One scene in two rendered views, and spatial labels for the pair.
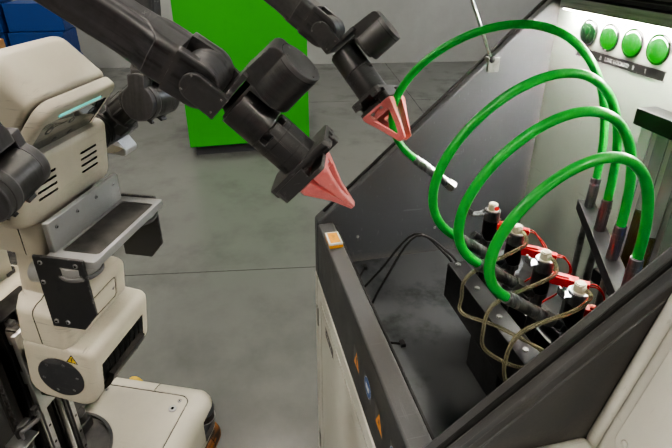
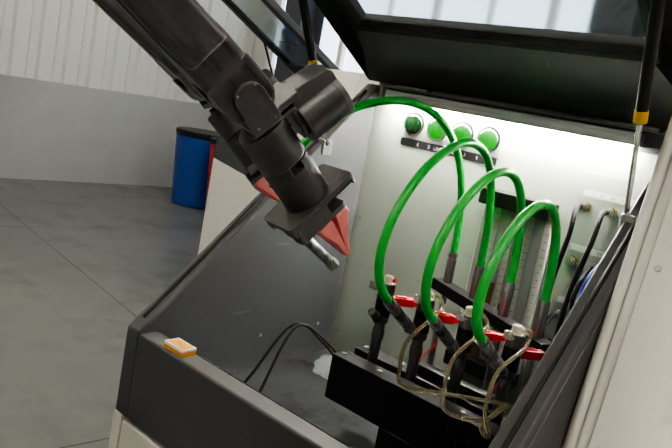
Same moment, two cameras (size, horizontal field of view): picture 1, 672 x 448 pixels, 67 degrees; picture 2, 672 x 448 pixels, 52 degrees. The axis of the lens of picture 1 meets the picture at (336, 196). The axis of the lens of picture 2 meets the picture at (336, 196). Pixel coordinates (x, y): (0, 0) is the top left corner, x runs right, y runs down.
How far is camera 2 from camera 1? 0.53 m
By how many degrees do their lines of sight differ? 40
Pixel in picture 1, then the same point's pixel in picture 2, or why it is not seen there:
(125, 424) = not seen: outside the picture
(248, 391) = not seen: outside the picture
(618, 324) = (583, 339)
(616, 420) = (582, 435)
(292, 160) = (317, 194)
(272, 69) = (322, 92)
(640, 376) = (594, 387)
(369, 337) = (309, 434)
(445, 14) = (58, 119)
